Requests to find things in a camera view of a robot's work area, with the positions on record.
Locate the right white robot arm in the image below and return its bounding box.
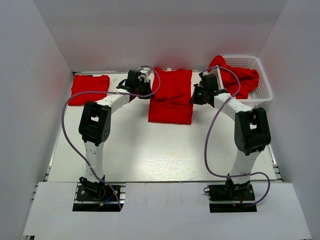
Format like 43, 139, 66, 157
190, 73, 271, 200

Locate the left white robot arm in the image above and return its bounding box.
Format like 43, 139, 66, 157
78, 67, 152, 200

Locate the folded red t shirt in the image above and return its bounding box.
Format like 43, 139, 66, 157
68, 75, 110, 106

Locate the white plastic basket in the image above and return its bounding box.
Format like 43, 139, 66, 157
209, 55, 273, 107

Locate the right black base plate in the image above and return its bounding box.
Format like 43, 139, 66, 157
203, 184, 257, 213

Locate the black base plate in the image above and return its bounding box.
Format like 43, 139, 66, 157
203, 184, 257, 213
72, 183, 121, 213

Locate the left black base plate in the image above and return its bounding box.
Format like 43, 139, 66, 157
72, 183, 121, 213

